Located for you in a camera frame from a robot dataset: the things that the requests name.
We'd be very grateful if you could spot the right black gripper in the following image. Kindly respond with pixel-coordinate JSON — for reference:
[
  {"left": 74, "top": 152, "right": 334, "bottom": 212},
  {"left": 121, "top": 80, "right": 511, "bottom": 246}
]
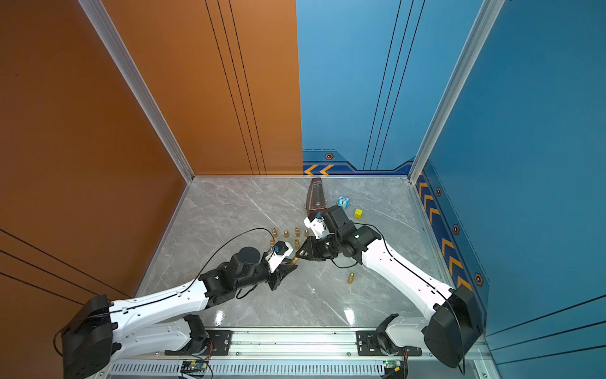
[{"left": 294, "top": 234, "right": 343, "bottom": 261}]

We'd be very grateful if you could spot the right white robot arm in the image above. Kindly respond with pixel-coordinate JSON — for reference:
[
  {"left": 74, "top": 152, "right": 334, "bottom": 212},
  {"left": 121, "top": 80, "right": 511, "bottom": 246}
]
[{"left": 296, "top": 223, "right": 484, "bottom": 369}]

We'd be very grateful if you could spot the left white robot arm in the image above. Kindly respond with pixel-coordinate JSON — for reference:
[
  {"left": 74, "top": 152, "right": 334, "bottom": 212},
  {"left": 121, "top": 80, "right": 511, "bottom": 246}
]
[{"left": 60, "top": 241, "right": 296, "bottom": 378}]

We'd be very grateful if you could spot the dark red metronome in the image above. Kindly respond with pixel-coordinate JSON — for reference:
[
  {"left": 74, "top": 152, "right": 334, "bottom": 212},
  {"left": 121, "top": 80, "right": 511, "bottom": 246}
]
[{"left": 306, "top": 178, "right": 328, "bottom": 216}]

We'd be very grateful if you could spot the blue owl toy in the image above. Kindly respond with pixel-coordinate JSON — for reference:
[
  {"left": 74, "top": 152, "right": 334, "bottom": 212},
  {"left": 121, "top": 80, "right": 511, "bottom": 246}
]
[{"left": 337, "top": 196, "right": 350, "bottom": 209}]

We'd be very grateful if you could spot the left green circuit board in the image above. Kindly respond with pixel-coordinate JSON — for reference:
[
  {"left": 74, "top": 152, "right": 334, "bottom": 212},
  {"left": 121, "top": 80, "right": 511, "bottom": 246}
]
[{"left": 180, "top": 360, "right": 211, "bottom": 377}]

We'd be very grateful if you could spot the green circuit board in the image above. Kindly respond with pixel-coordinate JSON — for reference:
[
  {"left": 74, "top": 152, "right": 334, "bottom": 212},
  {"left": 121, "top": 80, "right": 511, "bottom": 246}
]
[
  {"left": 382, "top": 360, "right": 409, "bottom": 379},
  {"left": 180, "top": 360, "right": 211, "bottom": 377}
]

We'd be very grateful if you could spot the right green circuit board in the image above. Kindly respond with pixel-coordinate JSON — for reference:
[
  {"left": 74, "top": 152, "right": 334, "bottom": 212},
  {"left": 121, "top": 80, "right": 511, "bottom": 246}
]
[{"left": 382, "top": 360, "right": 409, "bottom": 379}]

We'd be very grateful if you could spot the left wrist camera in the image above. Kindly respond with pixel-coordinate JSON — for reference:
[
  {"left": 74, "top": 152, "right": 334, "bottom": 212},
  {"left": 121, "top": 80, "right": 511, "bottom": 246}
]
[{"left": 266, "top": 241, "right": 294, "bottom": 273}]

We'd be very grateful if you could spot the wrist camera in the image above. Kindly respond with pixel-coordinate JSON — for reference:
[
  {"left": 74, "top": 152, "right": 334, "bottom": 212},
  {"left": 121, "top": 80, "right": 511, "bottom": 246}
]
[
  {"left": 266, "top": 241, "right": 294, "bottom": 273},
  {"left": 304, "top": 212, "right": 337, "bottom": 239}
]

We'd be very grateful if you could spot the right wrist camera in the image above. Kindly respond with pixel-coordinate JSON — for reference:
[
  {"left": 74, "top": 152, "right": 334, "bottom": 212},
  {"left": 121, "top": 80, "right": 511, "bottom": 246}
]
[{"left": 304, "top": 212, "right": 337, "bottom": 239}]

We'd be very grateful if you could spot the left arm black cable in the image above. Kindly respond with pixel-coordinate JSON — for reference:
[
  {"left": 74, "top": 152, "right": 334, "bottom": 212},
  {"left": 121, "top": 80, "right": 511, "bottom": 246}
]
[{"left": 193, "top": 227, "right": 276, "bottom": 285}]

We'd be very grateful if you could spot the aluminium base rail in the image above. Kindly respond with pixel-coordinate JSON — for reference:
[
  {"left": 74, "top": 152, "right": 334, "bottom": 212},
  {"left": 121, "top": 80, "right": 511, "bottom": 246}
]
[{"left": 95, "top": 328, "right": 500, "bottom": 378}]

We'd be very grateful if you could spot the left black mount plate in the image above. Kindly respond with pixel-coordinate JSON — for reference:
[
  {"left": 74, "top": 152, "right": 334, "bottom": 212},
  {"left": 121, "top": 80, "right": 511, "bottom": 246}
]
[{"left": 208, "top": 328, "right": 233, "bottom": 358}]

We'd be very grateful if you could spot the black mount plate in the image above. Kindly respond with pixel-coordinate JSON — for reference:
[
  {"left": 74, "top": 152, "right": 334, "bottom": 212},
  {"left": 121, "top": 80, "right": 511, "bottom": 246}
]
[
  {"left": 355, "top": 330, "right": 422, "bottom": 357},
  {"left": 208, "top": 328, "right": 233, "bottom": 358}
]

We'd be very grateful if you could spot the right black mount plate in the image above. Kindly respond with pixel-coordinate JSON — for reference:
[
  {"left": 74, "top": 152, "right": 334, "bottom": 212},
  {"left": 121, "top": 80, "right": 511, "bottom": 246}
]
[{"left": 355, "top": 330, "right": 422, "bottom": 357}]

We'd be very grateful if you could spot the left aluminium corner post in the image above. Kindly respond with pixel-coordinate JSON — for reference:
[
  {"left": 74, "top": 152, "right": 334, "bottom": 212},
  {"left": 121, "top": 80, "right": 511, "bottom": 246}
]
[{"left": 79, "top": 0, "right": 195, "bottom": 184}]

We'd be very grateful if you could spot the aluminium corner post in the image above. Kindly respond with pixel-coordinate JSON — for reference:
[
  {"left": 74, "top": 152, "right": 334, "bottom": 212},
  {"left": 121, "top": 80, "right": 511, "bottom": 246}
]
[
  {"left": 408, "top": 0, "right": 505, "bottom": 184},
  {"left": 79, "top": 0, "right": 195, "bottom": 184}
]

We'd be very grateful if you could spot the right aluminium corner post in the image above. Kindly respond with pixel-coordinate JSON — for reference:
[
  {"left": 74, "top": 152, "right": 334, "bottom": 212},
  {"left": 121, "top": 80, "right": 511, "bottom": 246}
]
[{"left": 408, "top": 0, "right": 505, "bottom": 184}]

